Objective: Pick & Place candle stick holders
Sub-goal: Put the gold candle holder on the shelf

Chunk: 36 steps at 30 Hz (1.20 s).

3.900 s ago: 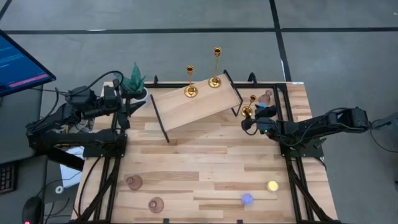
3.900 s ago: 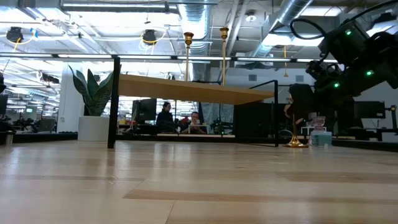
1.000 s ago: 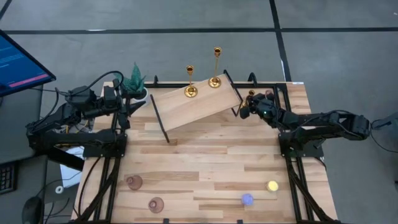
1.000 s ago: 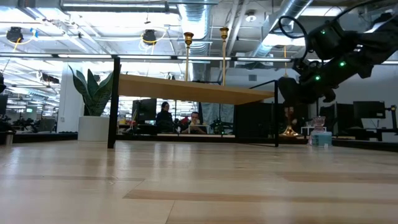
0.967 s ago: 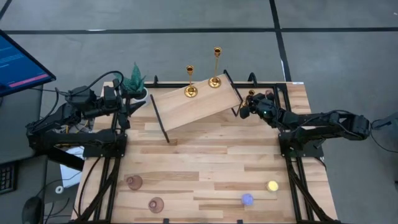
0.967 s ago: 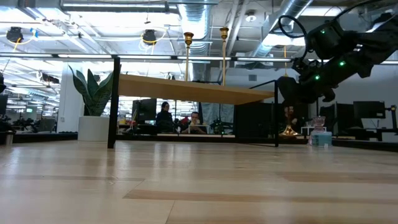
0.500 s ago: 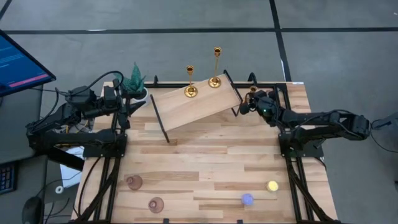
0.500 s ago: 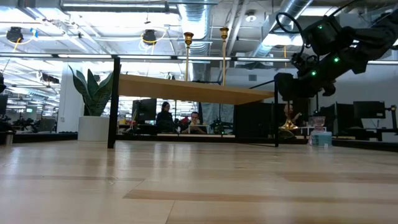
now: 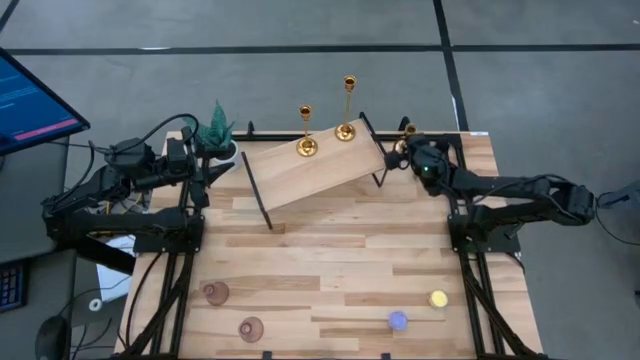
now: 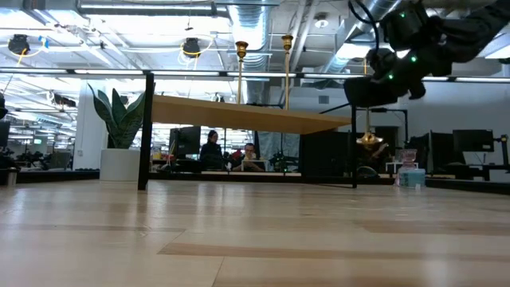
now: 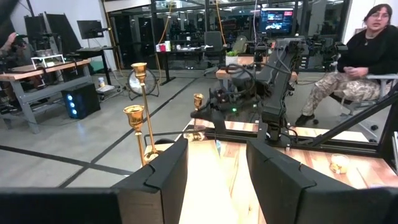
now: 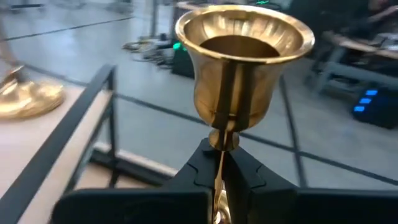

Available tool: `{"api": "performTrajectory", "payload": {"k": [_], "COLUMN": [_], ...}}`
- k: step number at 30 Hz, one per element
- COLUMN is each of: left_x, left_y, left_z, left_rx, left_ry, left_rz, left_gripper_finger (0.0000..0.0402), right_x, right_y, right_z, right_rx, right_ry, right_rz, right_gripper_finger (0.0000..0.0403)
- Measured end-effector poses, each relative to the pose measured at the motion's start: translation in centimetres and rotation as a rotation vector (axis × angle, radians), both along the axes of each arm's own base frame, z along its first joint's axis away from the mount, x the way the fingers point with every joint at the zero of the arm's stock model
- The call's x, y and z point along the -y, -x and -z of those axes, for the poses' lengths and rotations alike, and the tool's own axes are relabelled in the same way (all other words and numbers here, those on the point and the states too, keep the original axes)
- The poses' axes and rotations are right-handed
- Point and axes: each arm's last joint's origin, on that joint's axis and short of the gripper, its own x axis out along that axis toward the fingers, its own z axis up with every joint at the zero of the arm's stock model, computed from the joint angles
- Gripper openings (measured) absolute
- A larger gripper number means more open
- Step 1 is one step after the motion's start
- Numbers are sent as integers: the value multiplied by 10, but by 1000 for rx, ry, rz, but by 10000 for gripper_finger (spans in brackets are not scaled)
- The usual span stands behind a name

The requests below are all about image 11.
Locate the small potted green plant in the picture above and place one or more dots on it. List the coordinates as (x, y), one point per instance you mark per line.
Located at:
(231, 59)

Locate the pink and white box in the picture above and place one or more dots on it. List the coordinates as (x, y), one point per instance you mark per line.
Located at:
(161, 48)

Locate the black desk monitor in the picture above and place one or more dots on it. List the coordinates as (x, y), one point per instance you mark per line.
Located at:
(90, 29)

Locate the white plastic bottle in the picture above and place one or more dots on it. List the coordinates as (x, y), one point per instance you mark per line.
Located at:
(101, 82)

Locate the wall screen showing video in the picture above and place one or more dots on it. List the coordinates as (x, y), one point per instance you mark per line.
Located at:
(276, 20)

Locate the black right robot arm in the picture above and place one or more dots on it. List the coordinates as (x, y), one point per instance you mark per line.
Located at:
(273, 93)

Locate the black aluminium rig frame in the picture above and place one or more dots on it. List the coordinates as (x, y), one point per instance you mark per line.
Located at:
(357, 118)

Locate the wooden top grey workbench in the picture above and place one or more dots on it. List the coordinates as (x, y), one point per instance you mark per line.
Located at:
(25, 97)

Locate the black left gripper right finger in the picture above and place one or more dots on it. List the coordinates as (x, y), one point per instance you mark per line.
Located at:
(280, 189)

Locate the black standing panel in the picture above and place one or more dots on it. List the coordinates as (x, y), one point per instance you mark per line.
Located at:
(62, 31)

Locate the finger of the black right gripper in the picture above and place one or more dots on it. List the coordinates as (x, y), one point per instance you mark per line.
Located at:
(205, 114)

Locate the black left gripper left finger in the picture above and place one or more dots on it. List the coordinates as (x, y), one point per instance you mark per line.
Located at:
(164, 186)

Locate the seated person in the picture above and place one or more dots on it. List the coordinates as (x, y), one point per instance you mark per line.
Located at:
(370, 53)

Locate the yellow jar candle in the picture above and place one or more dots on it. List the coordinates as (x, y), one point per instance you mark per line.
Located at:
(339, 163)

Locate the brass candlestick holder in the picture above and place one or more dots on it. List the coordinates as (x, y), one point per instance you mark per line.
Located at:
(198, 100)
(139, 71)
(135, 116)

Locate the black lit computer tower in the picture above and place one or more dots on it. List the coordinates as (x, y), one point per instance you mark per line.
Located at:
(84, 99)

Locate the round metal floor fan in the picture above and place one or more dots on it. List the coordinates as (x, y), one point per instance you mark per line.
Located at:
(134, 82)

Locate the grey office chair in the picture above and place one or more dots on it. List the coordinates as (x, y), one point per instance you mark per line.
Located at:
(381, 76)

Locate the wooden background table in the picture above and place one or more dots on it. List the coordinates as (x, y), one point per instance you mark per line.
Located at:
(245, 60)

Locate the black office chair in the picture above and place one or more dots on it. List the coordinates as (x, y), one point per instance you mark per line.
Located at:
(214, 40)

